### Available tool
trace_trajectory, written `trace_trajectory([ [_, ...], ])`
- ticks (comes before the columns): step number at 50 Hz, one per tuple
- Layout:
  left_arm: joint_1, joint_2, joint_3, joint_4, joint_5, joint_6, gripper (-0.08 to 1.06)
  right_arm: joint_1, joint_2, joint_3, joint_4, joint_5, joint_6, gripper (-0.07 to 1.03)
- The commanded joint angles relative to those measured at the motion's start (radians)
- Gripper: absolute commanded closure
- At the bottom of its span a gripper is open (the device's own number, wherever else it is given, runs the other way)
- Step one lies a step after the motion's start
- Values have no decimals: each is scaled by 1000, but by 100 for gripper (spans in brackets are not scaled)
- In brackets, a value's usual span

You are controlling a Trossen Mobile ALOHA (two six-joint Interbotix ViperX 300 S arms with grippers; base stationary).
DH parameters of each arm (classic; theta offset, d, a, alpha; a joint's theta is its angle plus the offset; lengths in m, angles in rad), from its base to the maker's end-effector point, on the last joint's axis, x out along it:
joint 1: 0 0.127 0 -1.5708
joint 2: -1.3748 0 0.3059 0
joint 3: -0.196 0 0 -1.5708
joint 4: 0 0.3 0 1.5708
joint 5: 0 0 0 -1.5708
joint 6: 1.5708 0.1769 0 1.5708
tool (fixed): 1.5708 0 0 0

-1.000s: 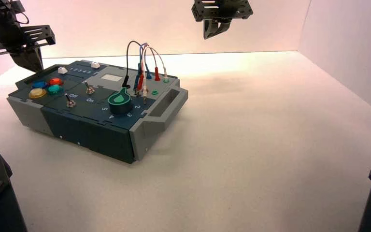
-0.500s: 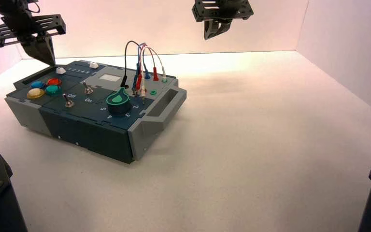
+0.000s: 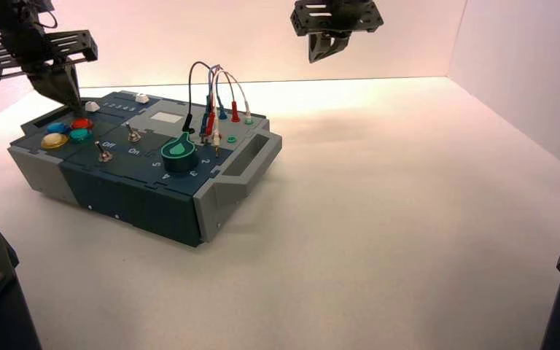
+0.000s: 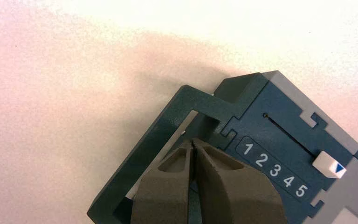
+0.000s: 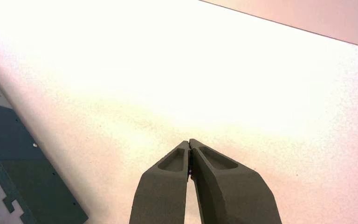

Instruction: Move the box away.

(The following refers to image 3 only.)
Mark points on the blue round push button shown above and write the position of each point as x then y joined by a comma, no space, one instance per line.
58,128

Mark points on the yellow round push button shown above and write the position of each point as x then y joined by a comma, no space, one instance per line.
54,140

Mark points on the red round push button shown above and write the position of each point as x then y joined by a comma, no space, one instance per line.
82,123

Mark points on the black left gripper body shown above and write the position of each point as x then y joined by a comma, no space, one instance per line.
24,48

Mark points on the metal toggle switch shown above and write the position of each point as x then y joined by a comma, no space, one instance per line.
133,135
103,154

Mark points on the white slider knob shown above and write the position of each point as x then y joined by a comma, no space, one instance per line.
142,98
91,106

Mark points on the green rotary selector knob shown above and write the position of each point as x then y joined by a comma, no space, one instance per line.
179,154

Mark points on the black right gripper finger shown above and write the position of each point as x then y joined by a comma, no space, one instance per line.
319,46
340,39

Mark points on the teal round push button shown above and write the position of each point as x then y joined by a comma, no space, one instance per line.
81,135

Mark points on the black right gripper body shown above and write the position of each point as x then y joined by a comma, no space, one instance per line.
338,17

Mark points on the dark teal grey control box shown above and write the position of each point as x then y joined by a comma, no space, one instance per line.
135,193

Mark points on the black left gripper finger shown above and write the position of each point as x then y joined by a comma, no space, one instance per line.
55,84
73,82

